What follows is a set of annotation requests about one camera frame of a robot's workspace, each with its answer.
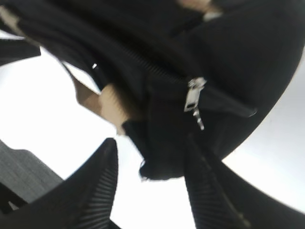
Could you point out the black canvas tote bag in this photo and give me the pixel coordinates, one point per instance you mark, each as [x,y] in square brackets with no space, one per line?
[246,50]

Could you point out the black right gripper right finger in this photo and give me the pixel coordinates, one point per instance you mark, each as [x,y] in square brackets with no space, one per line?
[220,199]

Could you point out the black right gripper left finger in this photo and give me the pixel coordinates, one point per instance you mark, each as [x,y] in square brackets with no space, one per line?
[83,201]

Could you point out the silver zipper pull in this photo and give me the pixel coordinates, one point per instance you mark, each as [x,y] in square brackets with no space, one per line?
[195,86]

